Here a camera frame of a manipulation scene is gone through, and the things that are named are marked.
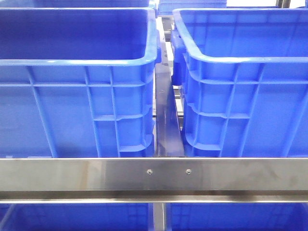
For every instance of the lower left blue bin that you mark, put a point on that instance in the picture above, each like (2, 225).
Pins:
(78, 217)

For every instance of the lower right blue bin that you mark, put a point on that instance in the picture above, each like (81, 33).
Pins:
(237, 217)

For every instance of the steel front rack rail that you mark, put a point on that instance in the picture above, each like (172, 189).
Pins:
(154, 180)

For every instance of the rear left blue bin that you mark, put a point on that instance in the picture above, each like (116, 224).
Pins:
(77, 3)

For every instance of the right blue plastic bin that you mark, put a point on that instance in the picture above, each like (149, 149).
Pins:
(243, 78)

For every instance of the steel centre divider rail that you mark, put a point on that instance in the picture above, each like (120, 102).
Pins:
(168, 138)

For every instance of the rear right blue bin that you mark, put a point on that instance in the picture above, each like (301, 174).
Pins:
(165, 7)

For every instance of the blue plastic bin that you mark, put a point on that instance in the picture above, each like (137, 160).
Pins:
(243, 78)
(77, 82)

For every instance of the left blue plastic bin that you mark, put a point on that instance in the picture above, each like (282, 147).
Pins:
(77, 82)

